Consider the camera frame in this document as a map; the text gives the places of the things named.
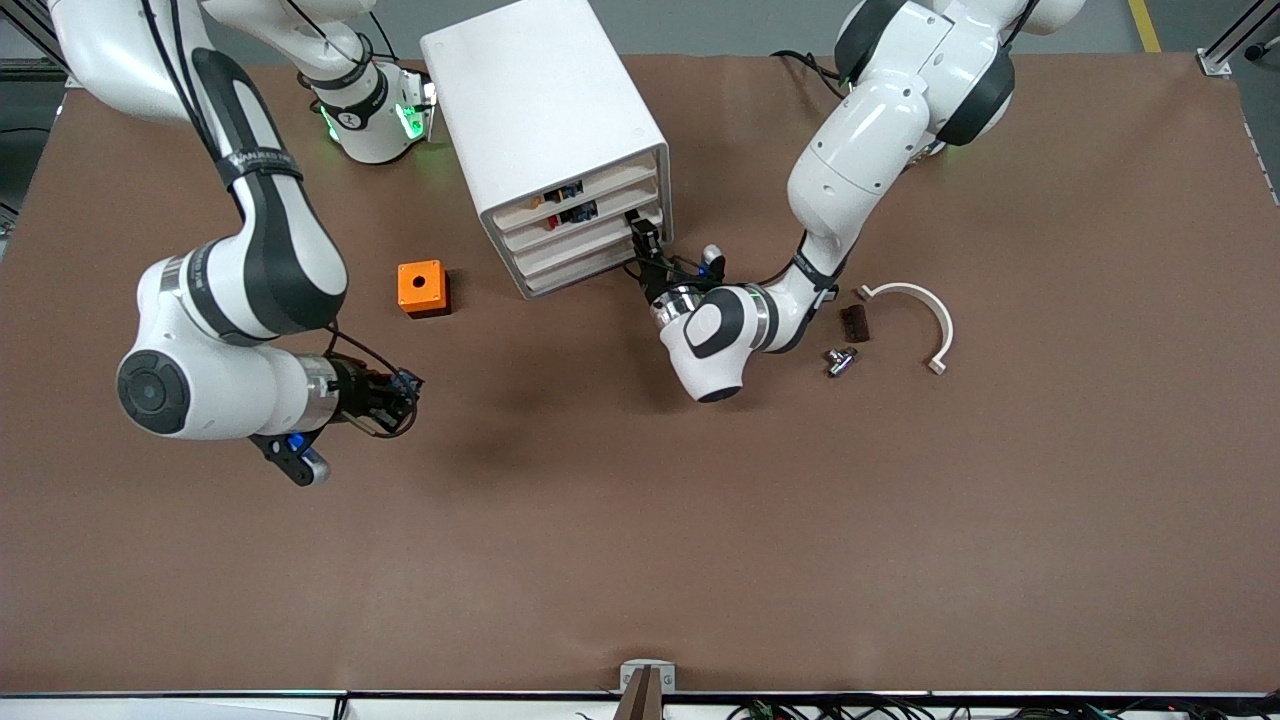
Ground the white curved bracket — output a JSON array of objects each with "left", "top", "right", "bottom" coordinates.
[{"left": 857, "top": 282, "right": 955, "bottom": 376}]

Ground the grey metal mounting bracket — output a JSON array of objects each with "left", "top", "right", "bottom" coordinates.
[{"left": 619, "top": 659, "right": 677, "bottom": 694}]

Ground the white drawer cabinet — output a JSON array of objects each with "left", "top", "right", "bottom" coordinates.
[{"left": 420, "top": 0, "right": 674, "bottom": 301}]

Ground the brown table cover sheet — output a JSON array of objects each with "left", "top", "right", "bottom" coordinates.
[{"left": 0, "top": 52, "right": 1280, "bottom": 696}]

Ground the black base cable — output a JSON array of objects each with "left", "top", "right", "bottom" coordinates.
[
  {"left": 368, "top": 10, "right": 403, "bottom": 63},
  {"left": 770, "top": 50, "right": 851, "bottom": 97}
]

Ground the orange button box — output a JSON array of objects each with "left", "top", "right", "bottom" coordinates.
[{"left": 397, "top": 260, "right": 452, "bottom": 320}]

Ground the black left base cable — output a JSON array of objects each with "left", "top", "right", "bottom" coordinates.
[{"left": 770, "top": 50, "right": 851, "bottom": 97}]

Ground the black right base cable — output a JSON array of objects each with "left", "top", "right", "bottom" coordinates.
[{"left": 368, "top": 10, "right": 403, "bottom": 63}]

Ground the white flat panel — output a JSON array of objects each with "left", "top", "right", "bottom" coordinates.
[{"left": 0, "top": 697, "right": 341, "bottom": 720}]

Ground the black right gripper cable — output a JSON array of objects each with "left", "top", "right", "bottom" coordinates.
[{"left": 140, "top": 0, "right": 219, "bottom": 161}]

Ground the brown camera post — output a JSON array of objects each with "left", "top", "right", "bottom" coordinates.
[{"left": 612, "top": 667, "right": 667, "bottom": 720}]

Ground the aluminium frame profile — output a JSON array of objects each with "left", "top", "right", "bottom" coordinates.
[
  {"left": 1195, "top": 0, "right": 1280, "bottom": 79},
  {"left": 0, "top": 0, "right": 71, "bottom": 83}
]

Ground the yellow floor tape strip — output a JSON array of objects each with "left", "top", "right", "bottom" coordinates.
[{"left": 1128, "top": 0, "right": 1163, "bottom": 53}]

